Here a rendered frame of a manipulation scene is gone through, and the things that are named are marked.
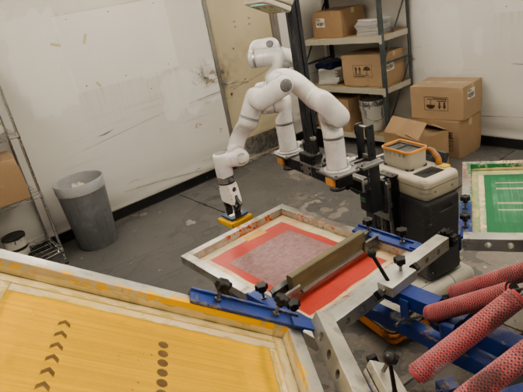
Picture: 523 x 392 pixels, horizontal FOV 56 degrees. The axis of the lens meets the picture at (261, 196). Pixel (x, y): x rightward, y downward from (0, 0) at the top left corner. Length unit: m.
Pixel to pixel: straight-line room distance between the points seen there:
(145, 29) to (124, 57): 0.37
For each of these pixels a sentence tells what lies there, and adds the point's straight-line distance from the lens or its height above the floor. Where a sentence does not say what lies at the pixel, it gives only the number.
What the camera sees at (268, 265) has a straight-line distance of 1.98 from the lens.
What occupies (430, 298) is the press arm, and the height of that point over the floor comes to 1.04.
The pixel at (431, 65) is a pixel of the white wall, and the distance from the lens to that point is 5.92.
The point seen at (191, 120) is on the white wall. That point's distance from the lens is 5.62.
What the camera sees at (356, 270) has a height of 0.96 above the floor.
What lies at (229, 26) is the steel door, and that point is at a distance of 5.97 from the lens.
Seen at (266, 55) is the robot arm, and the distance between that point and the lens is 2.39.
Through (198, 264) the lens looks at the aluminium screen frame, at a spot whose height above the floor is 0.99.
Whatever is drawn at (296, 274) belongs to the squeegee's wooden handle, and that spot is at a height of 1.06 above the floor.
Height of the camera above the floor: 1.97
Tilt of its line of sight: 23 degrees down
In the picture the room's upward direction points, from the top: 11 degrees counter-clockwise
